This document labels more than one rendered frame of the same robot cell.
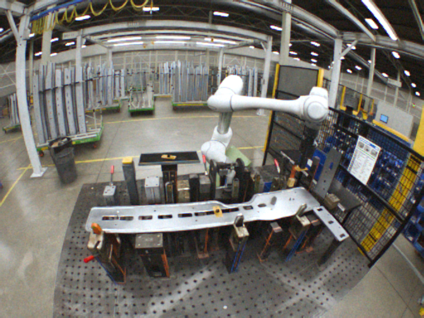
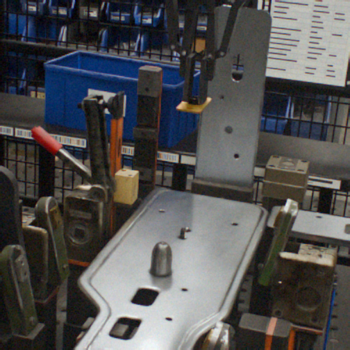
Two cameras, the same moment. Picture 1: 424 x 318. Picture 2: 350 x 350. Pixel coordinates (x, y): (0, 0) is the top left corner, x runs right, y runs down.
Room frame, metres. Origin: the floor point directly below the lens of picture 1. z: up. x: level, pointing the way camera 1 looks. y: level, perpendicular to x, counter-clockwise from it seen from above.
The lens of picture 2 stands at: (0.29, 0.53, 1.55)
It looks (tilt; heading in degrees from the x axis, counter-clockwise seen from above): 21 degrees down; 299
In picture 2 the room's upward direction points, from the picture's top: 5 degrees clockwise
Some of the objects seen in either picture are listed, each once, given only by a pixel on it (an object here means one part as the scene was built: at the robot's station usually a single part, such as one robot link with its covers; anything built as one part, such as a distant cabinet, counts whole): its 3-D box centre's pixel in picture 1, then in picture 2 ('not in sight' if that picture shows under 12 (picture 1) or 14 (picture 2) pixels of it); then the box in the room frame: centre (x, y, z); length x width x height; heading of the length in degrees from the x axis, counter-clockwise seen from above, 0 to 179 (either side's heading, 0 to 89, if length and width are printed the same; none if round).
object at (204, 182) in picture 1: (203, 203); not in sight; (0.89, 0.03, 0.89); 0.13 x 0.11 x 0.38; 16
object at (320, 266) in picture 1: (329, 252); not in sight; (0.51, -0.75, 0.84); 0.11 x 0.06 x 0.29; 16
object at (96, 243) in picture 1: (109, 260); not in sight; (0.38, 0.47, 0.88); 0.15 x 0.11 x 0.36; 16
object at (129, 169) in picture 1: (133, 190); not in sight; (0.90, 0.51, 0.92); 0.08 x 0.08 x 0.44; 16
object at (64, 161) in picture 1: (64, 159); not in sight; (2.06, 2.56, 0.36); 0.54 x 0.50 x 0.73; 20
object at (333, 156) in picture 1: (327, 173); (231, 99); (0.90, -0.76, 1.17); 0.12 x 0.01 x 0.34; 16
